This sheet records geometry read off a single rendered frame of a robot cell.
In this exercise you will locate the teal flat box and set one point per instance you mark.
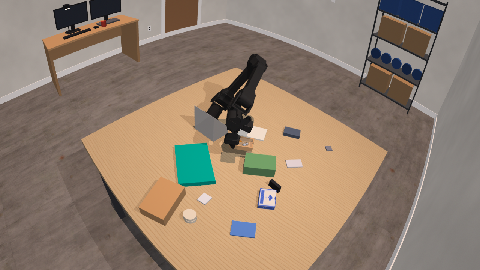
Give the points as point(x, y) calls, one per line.
point(194, 167)

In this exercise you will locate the blue flat rectangular pad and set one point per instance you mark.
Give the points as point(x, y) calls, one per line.
point(243, 229)

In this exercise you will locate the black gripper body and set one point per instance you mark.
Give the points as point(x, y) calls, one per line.
point(232, 138)

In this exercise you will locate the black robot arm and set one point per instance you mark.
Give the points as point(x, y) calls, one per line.
point(256, 66)

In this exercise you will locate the tan rectangular block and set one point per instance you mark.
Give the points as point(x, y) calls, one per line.
point(162, 201)

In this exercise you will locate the white flat square case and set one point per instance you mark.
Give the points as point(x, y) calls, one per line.
point(204, 198)

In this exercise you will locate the wooden ball-in-hole puzzle tray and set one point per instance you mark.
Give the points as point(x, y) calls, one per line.
point(245, 144)

